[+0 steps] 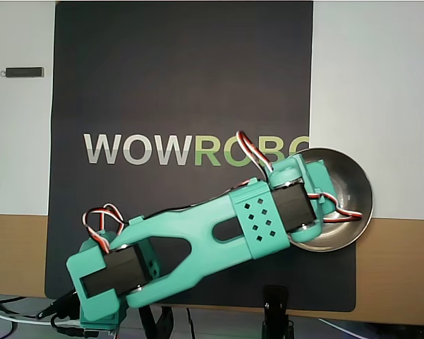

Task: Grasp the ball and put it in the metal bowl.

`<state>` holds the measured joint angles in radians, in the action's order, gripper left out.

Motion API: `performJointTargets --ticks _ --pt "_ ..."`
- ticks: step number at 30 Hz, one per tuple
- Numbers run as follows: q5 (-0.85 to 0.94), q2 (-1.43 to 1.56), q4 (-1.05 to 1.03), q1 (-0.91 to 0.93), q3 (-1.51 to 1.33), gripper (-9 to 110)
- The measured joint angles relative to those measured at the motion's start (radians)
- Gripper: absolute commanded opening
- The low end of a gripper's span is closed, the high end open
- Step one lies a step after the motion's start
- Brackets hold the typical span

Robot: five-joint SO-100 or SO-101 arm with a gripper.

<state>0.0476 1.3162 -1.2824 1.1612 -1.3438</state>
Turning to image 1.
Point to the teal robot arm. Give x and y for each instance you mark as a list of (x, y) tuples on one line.
[(204, 226)]

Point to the metal bowl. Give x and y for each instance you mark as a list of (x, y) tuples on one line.
[(352, 169)]

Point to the black mat with WOWROBO print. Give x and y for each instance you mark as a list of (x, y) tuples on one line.
[(197, 53)]

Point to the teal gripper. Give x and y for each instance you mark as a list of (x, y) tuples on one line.
[(327, 175)]

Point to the black USB stick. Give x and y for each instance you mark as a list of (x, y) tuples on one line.
[(23, 72)]

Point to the black table clamp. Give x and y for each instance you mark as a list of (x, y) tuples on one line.
[(56, 303), (166, 321)]

